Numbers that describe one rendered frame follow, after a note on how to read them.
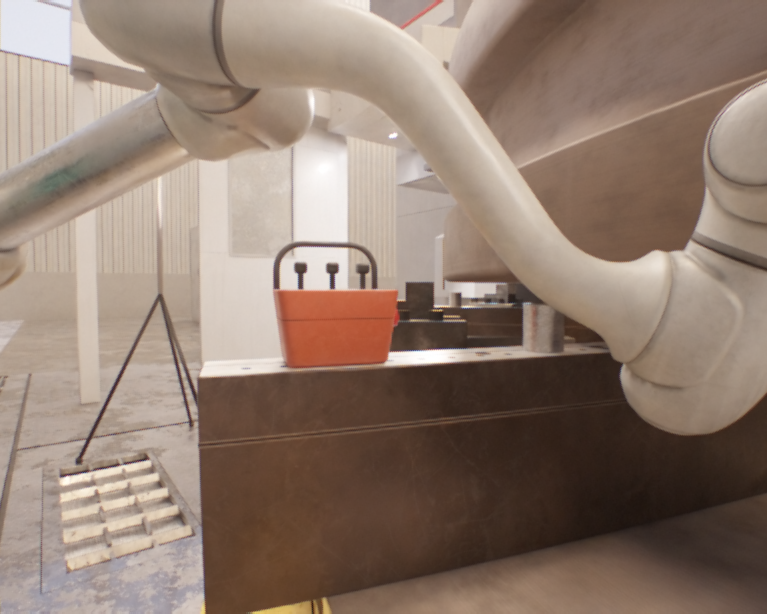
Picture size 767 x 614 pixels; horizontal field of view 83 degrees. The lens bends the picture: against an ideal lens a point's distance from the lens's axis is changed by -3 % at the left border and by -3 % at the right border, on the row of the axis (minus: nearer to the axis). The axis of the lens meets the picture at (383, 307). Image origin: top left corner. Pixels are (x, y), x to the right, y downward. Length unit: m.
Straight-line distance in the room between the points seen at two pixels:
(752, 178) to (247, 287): 3.67
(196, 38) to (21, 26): 15.05
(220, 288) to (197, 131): 3.19
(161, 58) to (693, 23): 0.93
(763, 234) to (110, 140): 0.70
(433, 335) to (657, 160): 1.16
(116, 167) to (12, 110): 13.92
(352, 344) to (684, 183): 0.59
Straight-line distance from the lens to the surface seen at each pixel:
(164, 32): 0.48
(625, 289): 0.41
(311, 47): 0.42
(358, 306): 0.72
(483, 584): 0.90
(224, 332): 3.81
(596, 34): 1.31
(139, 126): 0.68
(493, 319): 2.83
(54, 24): 15.60
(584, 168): 1.00
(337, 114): 4.20
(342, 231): 4.37
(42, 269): 13.98
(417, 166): 4.73
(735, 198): 0.38
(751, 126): 0.38
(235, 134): 0.62
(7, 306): 13.97
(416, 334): 1.82
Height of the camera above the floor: 0.82
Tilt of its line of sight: 3 degrees down
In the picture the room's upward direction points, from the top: straight up
